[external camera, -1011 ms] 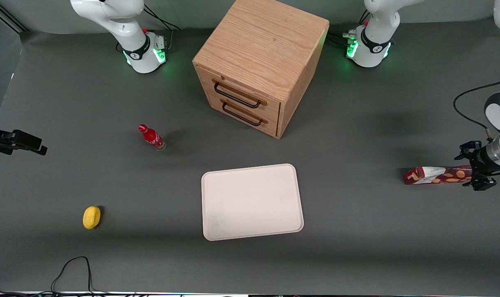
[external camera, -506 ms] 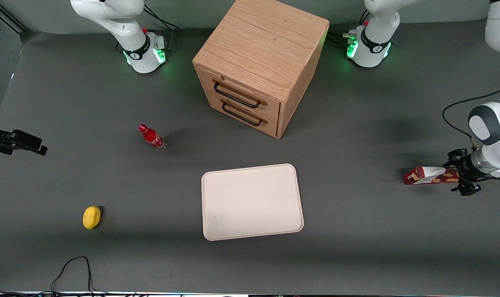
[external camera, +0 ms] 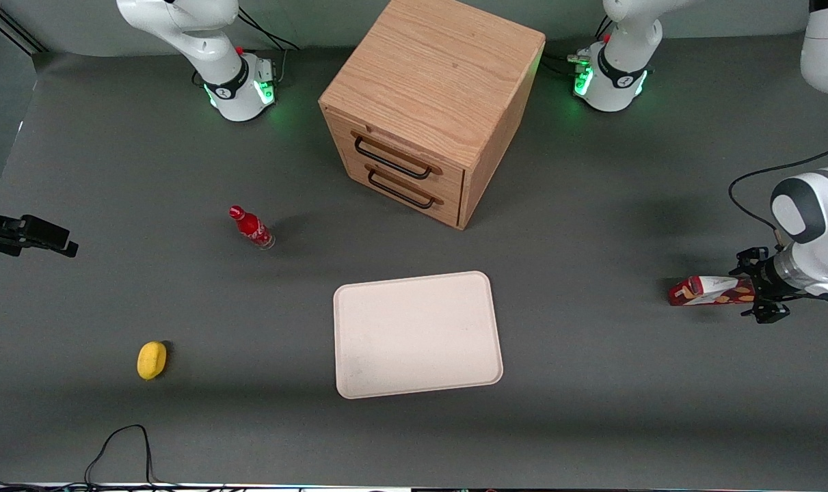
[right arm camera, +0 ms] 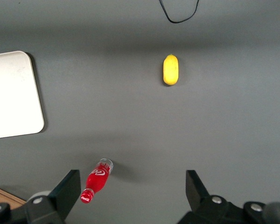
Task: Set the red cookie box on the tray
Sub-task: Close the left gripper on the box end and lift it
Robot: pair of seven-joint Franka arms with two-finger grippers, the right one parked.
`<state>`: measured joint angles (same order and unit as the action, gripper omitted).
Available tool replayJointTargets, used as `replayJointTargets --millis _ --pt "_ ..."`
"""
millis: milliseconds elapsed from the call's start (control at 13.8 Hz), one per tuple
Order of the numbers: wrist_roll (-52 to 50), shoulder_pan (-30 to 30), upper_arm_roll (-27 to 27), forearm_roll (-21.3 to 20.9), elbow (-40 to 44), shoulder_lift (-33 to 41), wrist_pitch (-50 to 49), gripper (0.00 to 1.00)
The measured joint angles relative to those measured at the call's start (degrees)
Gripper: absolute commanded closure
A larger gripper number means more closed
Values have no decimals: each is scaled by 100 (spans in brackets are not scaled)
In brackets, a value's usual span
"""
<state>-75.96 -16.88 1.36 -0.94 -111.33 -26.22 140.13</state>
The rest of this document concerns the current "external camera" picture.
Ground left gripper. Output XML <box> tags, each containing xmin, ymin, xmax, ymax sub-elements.
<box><xmin>730</xmin><ymin>246</ymin><xmax>807</xmax><ymax>325</ymax></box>

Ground red cookie box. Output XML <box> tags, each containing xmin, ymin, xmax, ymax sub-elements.
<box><xmin>668</xmin><ymin>275</ymin><xmax>757</xmax><ymax>307</ymax></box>

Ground beige plastic tray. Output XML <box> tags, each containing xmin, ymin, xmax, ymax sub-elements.
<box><xmin>333</xmin><ymin>271</ymin><xmax>504</xmax><ymax>400</ymax></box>

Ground yellow lemon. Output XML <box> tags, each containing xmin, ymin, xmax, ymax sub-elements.
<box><xmin>137</xmin><ymin>341</ymin><xmax>168</xmax><ymax>381</ymax></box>

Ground red cola bottle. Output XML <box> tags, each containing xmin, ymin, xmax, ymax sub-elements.
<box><xmin>228</xmin><ymin>205</ymin><xmax>276</xmax><ymax>251</ymax></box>

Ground wooden drawer front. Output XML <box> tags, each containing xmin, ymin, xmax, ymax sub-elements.
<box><xmin>323</xmin><ymin>108</ymin><xmax>466</xmax><ymax>201</ymax></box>
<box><xmin>345</xmin><ymin>152</ymin><xmax>464</xmax><ymax>230</ymax></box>

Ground wooden two-drawer cabinet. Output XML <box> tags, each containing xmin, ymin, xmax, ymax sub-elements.
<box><xmin>319</xmin><ymin>0</ymin><xmax>546</xmax><ymax>230</ymax></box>

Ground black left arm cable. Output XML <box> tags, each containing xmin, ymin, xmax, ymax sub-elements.
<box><xmin>728</xmin><ymin>140</ymin><xmax>828</xmax><ymax>237</ymax></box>

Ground looped thin black cable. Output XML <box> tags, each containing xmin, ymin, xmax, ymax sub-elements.
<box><xmin>84</xmin><ymin>424</ymin><xmax>156</xmax><ymax>489</ymax></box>

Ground black right base cables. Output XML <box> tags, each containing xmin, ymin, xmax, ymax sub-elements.
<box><xmin>238</xmin><ymin>7</ymin><xmax>299</xmax><ymax>53</ymax></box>

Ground black base cables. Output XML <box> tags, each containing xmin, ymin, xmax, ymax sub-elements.
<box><xmin>238</xmin><ymin>7</ymin><xmax>299</xmax><ymax>53</ymax></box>
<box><xmin>542</xmin><ymin>17</ymin><xmax>616</xmax><ymax>76</ymax></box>

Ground black left base cables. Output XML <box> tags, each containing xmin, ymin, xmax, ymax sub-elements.
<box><xmin>542</xmin><ymin>17</ymin><xmax>616</xmax><ymax>76</ymax></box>

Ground black wire drawer handle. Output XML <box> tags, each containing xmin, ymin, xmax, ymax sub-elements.
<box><xmin>367</xmin><ymin>169</ymin><xmax>436</xmax><ymax>210</ymax></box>
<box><xmin>354</xmin><ymin>135</ymin><xmax>433</xmax><ymax>180</ymax></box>

